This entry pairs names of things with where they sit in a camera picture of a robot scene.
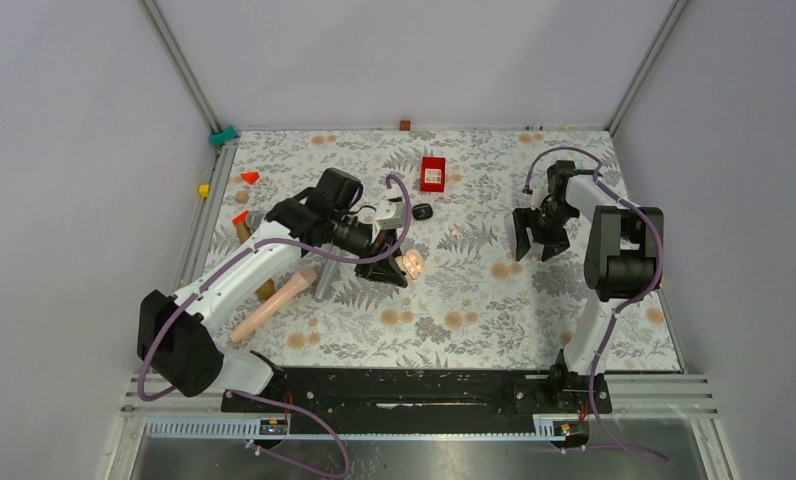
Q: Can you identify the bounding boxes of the teal block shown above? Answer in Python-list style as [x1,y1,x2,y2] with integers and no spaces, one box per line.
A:
[209,125,238,147]

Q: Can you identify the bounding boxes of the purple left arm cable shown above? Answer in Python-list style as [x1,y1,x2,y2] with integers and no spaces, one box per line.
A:
[136,173,414,480]

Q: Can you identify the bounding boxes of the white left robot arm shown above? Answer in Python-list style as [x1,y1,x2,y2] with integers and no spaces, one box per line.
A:
[137,168,411,411]

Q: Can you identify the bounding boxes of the beige earbud charging case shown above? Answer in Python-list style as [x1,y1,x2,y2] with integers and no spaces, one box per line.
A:
[401,250,426,280]

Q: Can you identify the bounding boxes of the pink microphone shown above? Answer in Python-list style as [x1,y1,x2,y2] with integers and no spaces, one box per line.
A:
[229,267,317,343]

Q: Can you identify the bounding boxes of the red wedge block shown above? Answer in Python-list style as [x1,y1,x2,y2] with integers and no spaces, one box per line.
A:
[240,171,260,185]

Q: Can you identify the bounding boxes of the black earbud charging case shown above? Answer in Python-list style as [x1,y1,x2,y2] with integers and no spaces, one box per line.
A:
[411,203,433,221]

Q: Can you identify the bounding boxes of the small coloured beads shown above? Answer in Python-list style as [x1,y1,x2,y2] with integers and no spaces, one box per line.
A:
[522,124,573,132]

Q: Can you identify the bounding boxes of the aluminium corner rail right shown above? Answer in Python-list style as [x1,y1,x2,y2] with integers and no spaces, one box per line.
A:
[605,0,691,137]

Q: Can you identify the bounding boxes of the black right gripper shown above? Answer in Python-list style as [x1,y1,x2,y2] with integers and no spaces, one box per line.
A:
[513,202,579,262]

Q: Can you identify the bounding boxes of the aluminium corner rail left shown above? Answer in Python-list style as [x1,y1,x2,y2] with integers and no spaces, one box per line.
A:
[138,1,224,288]

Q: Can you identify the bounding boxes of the red block near microphones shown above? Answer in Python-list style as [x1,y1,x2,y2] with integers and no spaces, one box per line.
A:
[231,210,249,225]

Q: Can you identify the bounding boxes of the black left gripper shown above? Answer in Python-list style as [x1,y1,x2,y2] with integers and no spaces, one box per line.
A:
[331,211,411,286]

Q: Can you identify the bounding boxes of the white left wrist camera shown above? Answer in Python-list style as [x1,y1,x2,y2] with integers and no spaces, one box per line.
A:
[373,198,406,231]

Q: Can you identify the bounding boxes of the floral table mat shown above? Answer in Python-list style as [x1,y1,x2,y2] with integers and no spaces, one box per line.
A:
[177,129,684,372]

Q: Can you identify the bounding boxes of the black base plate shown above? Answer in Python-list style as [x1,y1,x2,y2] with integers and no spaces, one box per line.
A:
[221,363,613,432]

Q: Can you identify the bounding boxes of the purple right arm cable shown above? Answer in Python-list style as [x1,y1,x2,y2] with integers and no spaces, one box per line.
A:
[525,146,671,467]

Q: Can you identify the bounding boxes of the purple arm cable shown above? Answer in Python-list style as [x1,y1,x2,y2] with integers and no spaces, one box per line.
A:
[136,173,414,480]
[525,146,671,467]

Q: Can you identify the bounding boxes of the gold brown microphone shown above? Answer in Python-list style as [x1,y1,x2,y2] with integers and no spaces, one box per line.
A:
[234,220,276,302]

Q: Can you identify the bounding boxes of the aluminium corner rail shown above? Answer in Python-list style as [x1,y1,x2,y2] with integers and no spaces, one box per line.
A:
[138,1,224,288]
[605,0,691,137]

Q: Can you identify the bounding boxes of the red box with label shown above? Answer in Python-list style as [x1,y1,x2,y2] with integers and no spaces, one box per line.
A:
[419,156,447,193]

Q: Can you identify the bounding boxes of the white slotted cable duct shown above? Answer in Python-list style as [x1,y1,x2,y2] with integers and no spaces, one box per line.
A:
[146,411,565,441]

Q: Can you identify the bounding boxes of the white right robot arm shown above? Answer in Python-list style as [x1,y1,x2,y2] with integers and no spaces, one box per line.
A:
[512,161,665,412]

